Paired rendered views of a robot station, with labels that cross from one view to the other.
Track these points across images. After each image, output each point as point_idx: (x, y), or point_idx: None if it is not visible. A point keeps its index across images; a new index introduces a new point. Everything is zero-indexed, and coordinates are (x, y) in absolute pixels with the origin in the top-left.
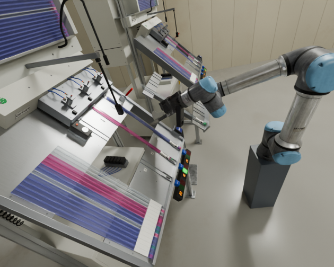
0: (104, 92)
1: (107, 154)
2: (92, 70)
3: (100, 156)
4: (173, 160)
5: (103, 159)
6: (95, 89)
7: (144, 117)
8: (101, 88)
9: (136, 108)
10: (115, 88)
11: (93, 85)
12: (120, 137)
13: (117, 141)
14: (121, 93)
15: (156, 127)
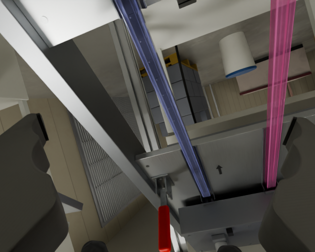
0: (215, 208)
1: (155, 5)
2: (203, 248)
3: (163, 13)
4: None
5: (171, 1)
6: (252, 229)
7: (102, 99)
8: (232, 229)
9: (127, 146)
10: (158, 207)
11: (242, 234)
12: (111, 34)
13: (123, 27)
14: (153, 196)
15: (88, 30)
